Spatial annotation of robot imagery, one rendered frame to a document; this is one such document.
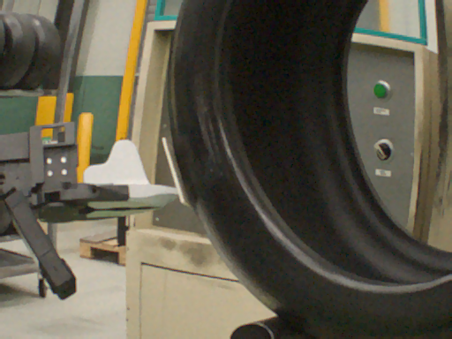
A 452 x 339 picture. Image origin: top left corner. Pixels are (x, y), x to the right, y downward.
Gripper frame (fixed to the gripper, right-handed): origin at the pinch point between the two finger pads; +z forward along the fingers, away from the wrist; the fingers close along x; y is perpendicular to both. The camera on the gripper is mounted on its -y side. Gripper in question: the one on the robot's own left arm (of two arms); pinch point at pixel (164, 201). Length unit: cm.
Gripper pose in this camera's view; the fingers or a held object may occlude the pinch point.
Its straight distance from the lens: 101.0
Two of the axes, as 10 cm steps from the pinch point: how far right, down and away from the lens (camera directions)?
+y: -1.1, -9.6, 2.6
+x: -1.6, 2.7, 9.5
